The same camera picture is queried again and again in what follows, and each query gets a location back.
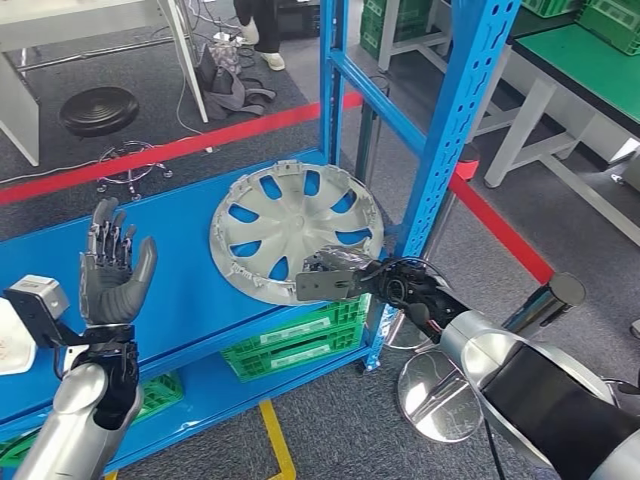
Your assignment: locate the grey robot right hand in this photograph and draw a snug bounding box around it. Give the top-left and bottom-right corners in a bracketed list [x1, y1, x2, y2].
[302, 246, 381, 296]

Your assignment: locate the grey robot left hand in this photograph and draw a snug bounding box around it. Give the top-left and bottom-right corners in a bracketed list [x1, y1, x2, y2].
[79, 197, 158, 328]

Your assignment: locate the silver plastic hubcap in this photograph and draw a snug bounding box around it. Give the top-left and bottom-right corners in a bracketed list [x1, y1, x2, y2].
[208, 160, 385, 307]

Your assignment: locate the blue metal shelf rack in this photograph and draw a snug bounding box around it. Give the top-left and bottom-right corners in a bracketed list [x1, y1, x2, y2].
[0, 0, 524, 480]

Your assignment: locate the white plastic cover part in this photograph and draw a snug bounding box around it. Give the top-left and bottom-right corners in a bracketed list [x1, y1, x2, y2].
[0, 298, 37, 377]

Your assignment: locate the green-topped white workbench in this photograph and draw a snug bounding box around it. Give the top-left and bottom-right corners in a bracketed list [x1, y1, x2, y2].
[472, 0, 640, 248]

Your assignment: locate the green plastic crate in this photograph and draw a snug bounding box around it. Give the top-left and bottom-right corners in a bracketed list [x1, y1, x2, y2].
[0, 370, 185, 468]
[233, 331, 366, 384]
[359, 0, 433, 61]
[522, 0, 583, 18]
[574, 0, 640, 56]
[221, 294, 372, 359]

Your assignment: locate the black stool chrome base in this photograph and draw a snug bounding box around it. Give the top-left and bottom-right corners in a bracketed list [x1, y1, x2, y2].
[59, 86, 174, 201]

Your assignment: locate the black-capped chrome-base stanchion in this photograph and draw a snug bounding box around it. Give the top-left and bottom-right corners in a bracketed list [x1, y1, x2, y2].
[397, 272, 587, 444]

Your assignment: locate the grey bag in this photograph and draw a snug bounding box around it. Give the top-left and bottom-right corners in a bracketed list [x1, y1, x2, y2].
[195, 42, 277, 122]

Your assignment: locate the black box appliance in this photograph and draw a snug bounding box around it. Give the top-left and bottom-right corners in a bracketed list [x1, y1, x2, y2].
[277, 0, 321, 38]

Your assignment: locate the person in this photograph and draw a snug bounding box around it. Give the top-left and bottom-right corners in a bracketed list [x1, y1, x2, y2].
[232, 0, 286, 72]

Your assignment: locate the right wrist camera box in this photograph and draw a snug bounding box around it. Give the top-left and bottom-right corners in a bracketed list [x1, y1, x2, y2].
[294, 268, 360, 304]

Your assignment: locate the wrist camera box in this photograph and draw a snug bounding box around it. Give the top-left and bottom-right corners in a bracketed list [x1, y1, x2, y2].
[2, 274, 70, 349]
[294, 268, 360, 304]

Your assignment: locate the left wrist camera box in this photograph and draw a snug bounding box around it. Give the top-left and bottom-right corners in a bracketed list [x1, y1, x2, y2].
[2, 274, 70, 349]

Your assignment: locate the white frame table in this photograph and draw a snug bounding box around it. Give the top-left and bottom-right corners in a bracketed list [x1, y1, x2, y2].
[377, 0, 454, 73]

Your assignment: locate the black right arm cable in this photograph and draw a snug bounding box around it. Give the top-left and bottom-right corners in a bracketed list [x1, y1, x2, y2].
[482, 418, 507, 480]

